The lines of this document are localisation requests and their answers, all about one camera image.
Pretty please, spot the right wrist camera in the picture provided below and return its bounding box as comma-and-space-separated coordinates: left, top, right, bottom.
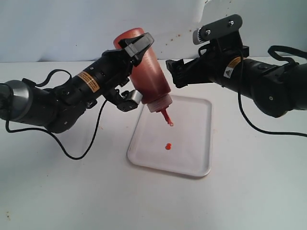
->
192, 14, 249, 58

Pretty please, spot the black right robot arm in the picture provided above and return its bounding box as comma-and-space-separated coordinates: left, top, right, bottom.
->
166, 51, 307, 117

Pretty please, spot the red sauce squeeze bottle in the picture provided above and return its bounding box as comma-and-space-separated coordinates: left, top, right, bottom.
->
112, 28, 175, 127

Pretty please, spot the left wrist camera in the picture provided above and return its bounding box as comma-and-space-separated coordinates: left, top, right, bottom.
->
104, 88, 143, 112

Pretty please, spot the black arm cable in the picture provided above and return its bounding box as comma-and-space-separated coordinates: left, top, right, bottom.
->
5, 69, 107, 160
198, 43, 307, 138

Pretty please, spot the white rectangular tray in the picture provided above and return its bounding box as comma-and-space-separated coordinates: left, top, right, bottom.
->
127, 95, 213, 178

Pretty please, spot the red sauce blob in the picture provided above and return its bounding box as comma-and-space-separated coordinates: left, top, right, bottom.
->
165, 143, 172, 150

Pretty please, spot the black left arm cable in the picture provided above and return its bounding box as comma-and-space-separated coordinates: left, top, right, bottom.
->
5, 69, 107, 160

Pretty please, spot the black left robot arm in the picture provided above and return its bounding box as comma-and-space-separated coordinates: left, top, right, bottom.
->
0, 33, 154, 134

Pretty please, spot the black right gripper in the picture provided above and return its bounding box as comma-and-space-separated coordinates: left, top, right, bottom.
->
165, 51, 230, 88

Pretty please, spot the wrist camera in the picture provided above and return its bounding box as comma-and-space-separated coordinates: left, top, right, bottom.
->
192, 14, 249, 58
104, 88, 143, 112

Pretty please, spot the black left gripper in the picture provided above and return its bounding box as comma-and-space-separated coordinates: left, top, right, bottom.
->
95, 33, 154, 96

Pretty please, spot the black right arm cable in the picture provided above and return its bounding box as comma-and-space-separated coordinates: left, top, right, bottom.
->
198, 43, 307, 138

